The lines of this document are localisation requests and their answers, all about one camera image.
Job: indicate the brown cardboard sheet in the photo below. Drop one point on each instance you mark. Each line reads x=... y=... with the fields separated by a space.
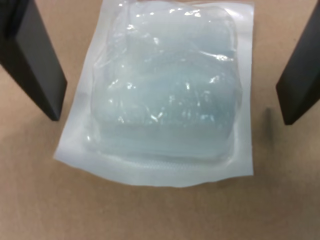
x=160 y=215

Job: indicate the clear medical packet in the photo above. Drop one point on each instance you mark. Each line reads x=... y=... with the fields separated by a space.
x=162 y=87

